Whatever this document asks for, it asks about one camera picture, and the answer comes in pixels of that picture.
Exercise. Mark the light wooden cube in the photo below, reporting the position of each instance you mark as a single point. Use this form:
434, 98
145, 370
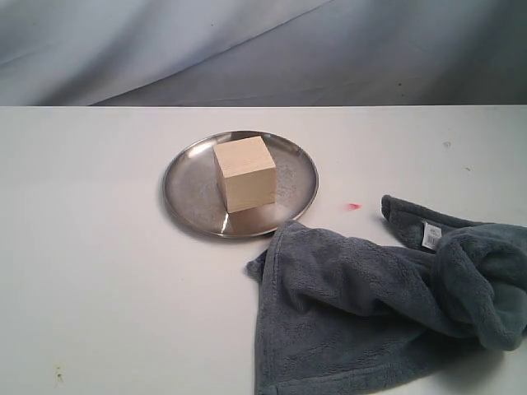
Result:
246, 174

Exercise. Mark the grey fleece towel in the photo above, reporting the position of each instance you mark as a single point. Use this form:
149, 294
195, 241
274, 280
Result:
343, 315

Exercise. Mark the round steel plate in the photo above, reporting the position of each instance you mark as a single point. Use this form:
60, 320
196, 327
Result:
193, 199

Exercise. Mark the white backdrop sheet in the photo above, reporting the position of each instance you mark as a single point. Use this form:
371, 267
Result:
263, 53

